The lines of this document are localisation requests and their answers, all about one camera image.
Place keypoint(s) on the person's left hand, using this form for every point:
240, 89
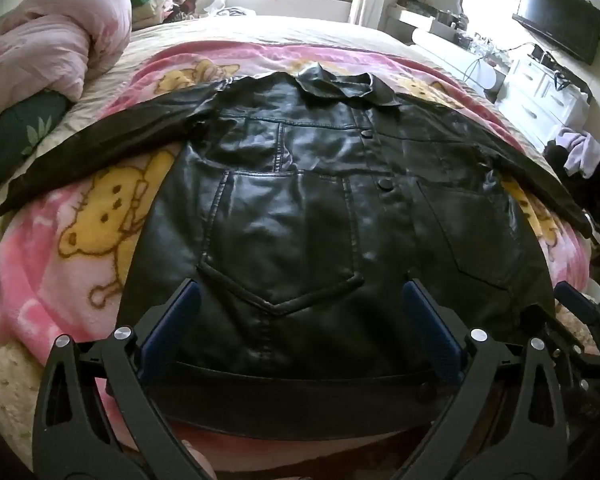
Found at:
200, 462

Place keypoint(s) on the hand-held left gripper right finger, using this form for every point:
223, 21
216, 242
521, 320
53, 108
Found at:
432, 330

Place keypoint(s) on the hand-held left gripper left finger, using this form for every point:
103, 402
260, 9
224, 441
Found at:
172, 320

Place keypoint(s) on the white window bench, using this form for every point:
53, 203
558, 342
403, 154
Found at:
290, 7

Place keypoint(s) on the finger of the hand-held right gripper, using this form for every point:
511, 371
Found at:
577, 307
560, 337

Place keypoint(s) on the lavender cloth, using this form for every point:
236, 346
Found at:
582, 152

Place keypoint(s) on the bed with beige bedspread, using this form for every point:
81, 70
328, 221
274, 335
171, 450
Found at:
280, 30

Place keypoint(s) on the cream fleece cloth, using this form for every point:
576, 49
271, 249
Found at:
20, 395

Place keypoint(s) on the black television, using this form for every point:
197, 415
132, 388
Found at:
560, 20

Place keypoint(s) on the pile of folded clothes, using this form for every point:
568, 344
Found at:
155, 5

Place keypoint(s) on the green floral pillow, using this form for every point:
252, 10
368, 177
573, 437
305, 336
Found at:
25, 130

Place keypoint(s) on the pink cartoon printed blanket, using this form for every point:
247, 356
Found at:
95, 270

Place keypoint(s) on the white dresser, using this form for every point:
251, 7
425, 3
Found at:
530, 95

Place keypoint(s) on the black leather jacket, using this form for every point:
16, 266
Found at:
290, 200

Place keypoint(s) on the pink duvet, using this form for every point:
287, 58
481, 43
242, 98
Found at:
45, 45

